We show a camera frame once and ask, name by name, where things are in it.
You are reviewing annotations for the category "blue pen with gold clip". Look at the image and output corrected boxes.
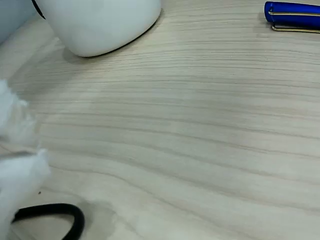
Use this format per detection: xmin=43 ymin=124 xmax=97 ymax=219
xmin=264 ymin=1 xmax=320 ymax=33

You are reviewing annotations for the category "black cable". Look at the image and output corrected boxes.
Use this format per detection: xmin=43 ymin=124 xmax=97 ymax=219
xmin=11 ymin=202 xmax=86 ymax=240

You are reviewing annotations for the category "white mug with black handle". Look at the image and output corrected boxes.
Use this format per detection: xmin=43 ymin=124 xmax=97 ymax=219
xmin=31 ymin=0 xmax=163 ymax=58

